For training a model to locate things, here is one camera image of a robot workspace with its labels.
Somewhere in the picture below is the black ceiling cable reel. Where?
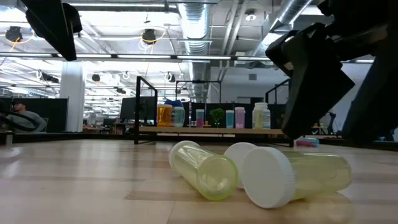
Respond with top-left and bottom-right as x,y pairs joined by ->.
142,28 -> 157,45
4,26 -> 24,43

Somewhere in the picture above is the black computer monitor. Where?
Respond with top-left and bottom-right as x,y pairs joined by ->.
119,96 -> 158,123

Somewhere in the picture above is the black background rig frame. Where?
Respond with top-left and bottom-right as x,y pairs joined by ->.
175,80 -> 223,105

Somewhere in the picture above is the long ceiling light strip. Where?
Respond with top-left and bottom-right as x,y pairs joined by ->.
0,52 -> 376,65

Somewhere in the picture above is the person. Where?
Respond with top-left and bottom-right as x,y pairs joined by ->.
6,101 -> 47,133

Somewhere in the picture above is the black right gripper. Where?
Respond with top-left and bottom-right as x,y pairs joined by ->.
266,0 -> 398,140

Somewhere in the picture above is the yellow-green vial white cap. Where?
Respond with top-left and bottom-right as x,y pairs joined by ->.
241,146 -> 354,210
168,140 -> 239,202
223,142 -> 258,190

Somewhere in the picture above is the black office partition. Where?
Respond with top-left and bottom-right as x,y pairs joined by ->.
0,98 -> 68,134

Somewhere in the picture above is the large white labelled bottle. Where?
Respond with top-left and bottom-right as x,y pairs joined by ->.
252,102 -> 272,130

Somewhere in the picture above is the pale clear vial white cap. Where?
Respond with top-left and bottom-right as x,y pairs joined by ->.
173,106 -> 186,128

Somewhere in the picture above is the black table frame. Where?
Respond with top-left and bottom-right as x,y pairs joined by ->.
0,132 -> 398,153

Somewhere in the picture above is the silver spiral ceiling duct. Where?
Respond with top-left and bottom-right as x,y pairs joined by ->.
177,0 -> 213,103
248,0 -> 313,57

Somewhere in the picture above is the white square column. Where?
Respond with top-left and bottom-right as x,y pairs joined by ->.
59,61 -> 85,133

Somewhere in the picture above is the large amber bottle white cap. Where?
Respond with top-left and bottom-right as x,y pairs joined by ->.
157,104 -> 174,128

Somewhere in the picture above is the wooden shelf with black frame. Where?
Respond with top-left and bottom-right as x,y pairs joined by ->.
134,76 -> 295,148

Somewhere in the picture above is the green potted plant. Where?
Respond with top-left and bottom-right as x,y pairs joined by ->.
210,108 -> 225,129

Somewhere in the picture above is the pink vial white cap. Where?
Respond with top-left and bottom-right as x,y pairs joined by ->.
234,106 -> 246,129

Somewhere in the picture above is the row of bottles on shelf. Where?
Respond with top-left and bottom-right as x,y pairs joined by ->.
186,101 -> 287,129

